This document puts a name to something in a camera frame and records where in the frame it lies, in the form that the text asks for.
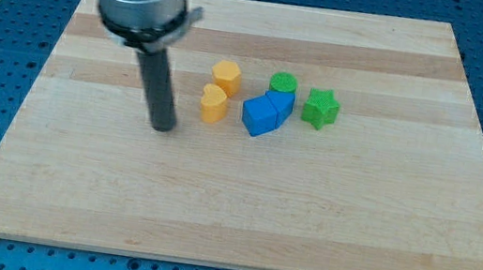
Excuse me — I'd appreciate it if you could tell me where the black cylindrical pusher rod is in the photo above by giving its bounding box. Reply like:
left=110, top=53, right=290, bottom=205
left=137, top=50, right=176, bottom=132

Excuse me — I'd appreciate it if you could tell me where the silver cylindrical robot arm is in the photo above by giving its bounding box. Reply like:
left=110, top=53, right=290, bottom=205
left=98, top=0, right=204, bottom=132

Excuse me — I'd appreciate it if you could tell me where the blue cube block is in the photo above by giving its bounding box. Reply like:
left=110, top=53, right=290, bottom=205
left=242, top=96, right=278, bottom=137

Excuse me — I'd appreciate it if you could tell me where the blue triangle block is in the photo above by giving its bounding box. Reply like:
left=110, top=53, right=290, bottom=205
left=265, top=90, right=296, bottom=128

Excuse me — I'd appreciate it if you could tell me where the yellow heart block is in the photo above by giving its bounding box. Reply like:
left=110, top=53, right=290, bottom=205
left=200, top=83, right=228, bottom=124

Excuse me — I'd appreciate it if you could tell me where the yellow hexagon block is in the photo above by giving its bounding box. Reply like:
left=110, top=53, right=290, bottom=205
left=211, top=60, right=242, bottom=98

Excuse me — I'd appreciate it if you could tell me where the green cylinder block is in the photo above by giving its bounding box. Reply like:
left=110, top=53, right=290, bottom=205
left=269, top=71, right=298, bottom=94

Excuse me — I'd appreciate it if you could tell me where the green star block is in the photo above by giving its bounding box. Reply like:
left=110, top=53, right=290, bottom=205
left=301, top=88, right=340, bottom=130

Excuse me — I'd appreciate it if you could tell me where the wooden board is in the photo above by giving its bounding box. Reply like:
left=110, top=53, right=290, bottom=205
left=0, top=0, right=483, bottom=270

